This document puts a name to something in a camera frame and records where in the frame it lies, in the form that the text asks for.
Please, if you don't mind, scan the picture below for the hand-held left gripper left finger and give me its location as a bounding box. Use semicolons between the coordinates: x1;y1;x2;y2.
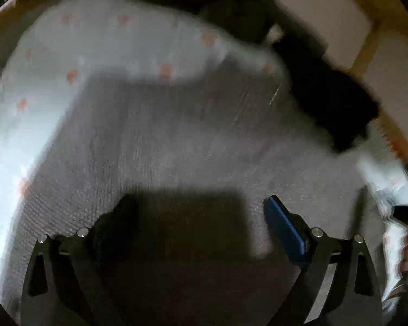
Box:
20;193;137;326

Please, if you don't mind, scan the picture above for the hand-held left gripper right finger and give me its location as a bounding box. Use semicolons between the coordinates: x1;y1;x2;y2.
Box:
263;195;383;326

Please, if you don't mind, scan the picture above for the black garment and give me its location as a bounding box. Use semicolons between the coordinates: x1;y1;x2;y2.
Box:
274;37;381;153

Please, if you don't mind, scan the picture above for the grey knit garment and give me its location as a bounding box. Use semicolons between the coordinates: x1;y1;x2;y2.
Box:
0;63;388;316

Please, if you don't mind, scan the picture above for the daisy print bed sheet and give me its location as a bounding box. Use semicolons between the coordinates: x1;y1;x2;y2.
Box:
0;0;408;309

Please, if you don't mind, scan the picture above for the dark olive jacket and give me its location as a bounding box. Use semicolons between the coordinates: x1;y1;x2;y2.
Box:
150;0;329;57

